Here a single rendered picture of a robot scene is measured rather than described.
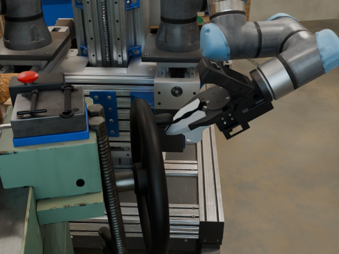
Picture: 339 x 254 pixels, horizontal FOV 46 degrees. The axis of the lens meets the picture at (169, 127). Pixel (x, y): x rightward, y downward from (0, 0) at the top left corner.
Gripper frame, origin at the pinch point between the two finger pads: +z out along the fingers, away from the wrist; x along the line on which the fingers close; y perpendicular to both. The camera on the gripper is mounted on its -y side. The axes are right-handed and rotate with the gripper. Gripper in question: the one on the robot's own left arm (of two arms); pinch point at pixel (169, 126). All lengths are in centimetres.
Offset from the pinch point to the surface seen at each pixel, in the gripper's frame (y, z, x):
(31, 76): -26.8, 10.6, -8.7
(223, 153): 107, 3, 97
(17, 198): -18.4, 18.4, -22.0
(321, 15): 211, -147, 324
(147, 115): -12.7, -0.4, -11.5
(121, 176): -4.0, 9.9, -11.0
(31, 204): -17.0, 17.1, -22.9
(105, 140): -15.2, 6.1, -15.5
